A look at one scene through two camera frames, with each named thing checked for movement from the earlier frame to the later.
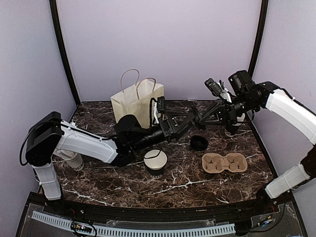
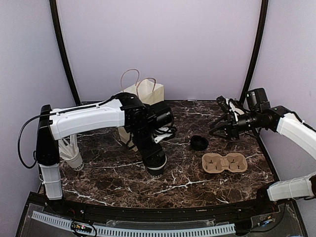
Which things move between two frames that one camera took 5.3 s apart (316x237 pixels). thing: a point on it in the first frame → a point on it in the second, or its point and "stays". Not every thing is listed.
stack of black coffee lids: (198, 143) stays
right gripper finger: (215, 121) → (223, 133)
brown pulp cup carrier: (213, 163) stays
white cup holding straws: (76, 163) stays
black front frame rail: (160, 214) stays
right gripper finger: (213, 110) → (221, 126)
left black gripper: (170, 127) → (146, 153)
